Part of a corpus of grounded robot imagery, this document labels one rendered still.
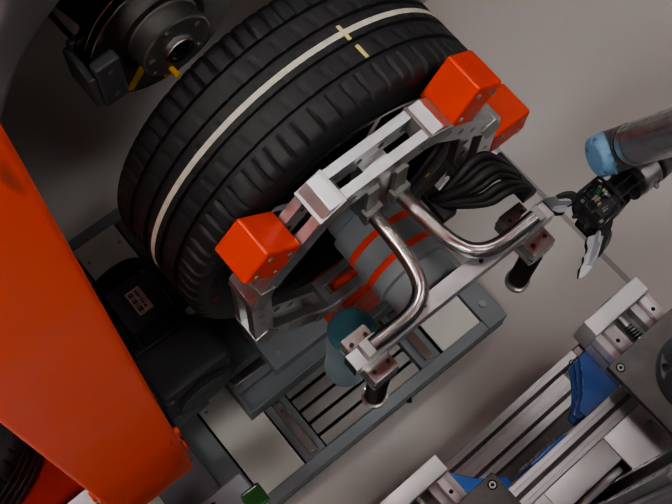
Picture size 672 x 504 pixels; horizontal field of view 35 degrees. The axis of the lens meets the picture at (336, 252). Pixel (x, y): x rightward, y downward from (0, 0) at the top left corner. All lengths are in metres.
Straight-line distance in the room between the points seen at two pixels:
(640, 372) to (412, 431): 0.88
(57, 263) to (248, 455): 1.62
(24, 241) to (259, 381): 1.64
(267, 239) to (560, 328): 1.33
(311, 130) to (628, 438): 0.81
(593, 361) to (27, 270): 1.30
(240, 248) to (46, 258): 0.66
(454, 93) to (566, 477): 0.70
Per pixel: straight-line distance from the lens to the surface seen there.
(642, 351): 1.93
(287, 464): 2.54
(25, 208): 0.87
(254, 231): 1.58
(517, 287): 1.96
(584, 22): 3.18
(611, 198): 1.92
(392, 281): 1.79
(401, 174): 1.68
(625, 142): 1.80
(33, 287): 0.99
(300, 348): 2.45
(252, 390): 2.51
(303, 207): 1.65
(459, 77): 1.67
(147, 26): 2.00
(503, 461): 2.43
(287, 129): 1.60
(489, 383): 2.70
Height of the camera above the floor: 2.59
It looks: 69 degrees down
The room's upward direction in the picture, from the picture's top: 5 degrees clockwise
